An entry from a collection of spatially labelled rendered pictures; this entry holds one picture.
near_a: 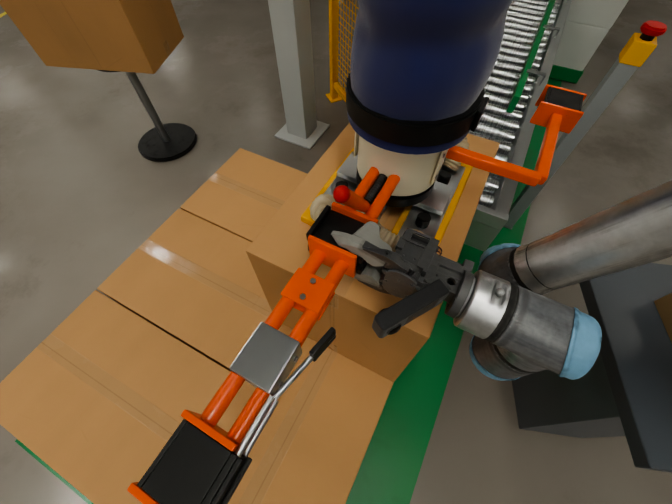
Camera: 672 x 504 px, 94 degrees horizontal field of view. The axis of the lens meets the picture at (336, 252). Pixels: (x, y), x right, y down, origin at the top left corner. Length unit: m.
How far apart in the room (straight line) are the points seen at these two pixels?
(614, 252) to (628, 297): 0.58
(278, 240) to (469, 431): 1.21
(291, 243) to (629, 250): 0.54
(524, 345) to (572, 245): 0.17
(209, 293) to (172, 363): 0.23
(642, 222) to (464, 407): 1.22
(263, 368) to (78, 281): 1.82
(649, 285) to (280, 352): 1.00
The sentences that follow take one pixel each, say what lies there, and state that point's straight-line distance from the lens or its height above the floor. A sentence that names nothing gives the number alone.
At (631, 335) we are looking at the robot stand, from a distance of 1.07.
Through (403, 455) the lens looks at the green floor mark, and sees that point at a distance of 1.53.
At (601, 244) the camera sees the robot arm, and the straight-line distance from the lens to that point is 0.55.
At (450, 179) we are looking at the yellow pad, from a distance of 0.80.
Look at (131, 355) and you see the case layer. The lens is 1.16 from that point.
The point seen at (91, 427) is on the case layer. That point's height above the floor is 0.54.
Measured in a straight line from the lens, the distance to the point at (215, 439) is 0.42.
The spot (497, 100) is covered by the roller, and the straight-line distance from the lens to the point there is 2.00.
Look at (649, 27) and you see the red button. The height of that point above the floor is 1.04.
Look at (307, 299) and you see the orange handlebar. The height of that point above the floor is 1.10.
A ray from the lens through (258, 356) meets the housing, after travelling 0.43.
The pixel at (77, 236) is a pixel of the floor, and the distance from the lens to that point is 2.37.
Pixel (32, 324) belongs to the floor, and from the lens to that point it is 2.18.
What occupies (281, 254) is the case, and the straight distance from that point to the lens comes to 0.66.
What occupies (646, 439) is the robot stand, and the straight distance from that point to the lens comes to 0.99.
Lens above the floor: 1.50
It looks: 58 degrees down
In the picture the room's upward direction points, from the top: straight up
